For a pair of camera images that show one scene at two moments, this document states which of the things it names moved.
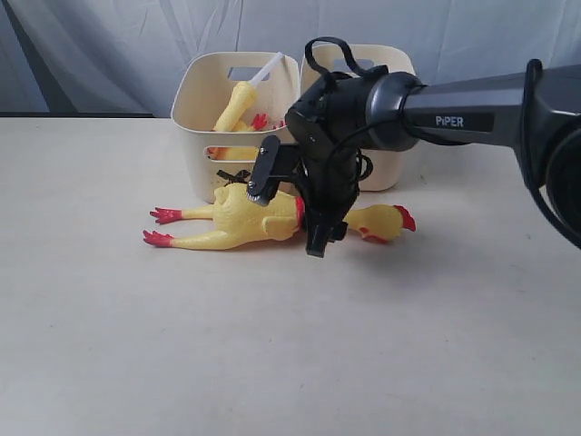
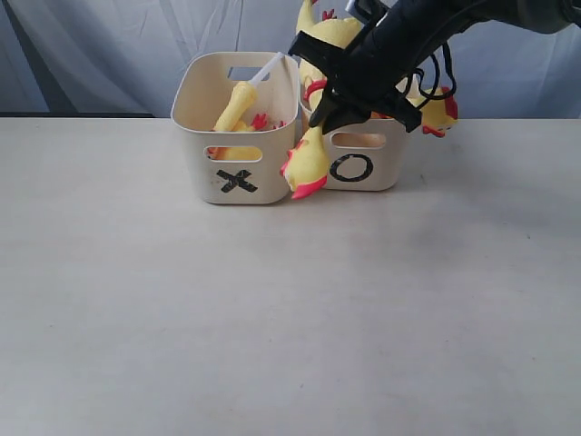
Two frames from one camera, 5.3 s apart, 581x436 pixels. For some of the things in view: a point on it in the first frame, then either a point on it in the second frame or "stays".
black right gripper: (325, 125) to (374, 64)
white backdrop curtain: (118, 57) stays
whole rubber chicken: (233, 222) to (306, 163)
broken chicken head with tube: (242, 97) stays
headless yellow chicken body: (258, 123) stays
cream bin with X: (219, 157) stays
